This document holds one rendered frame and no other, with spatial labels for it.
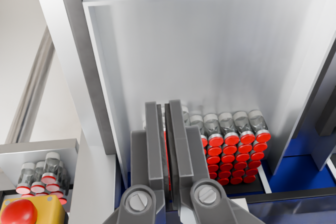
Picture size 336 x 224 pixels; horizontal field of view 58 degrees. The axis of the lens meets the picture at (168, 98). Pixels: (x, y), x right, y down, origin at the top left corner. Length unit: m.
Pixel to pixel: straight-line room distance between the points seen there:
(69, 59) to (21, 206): 0.19
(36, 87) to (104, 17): 0.56
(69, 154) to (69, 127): 1.34
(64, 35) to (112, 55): 0.06
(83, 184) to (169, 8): 0.27
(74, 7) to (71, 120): 1.51
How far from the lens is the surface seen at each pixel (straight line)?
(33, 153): 0.53
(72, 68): 0.39
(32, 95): 0.85
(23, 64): 1.58
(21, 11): 1.42
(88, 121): 0.45
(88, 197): 0.45
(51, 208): 0.45
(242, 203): 0.44
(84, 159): 0.49
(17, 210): 0.44
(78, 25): 0.33
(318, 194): 0.48
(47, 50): 1.00
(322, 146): 0.59
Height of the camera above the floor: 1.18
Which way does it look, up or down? 45 degrees down
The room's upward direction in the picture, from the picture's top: 172 degrees clockwise
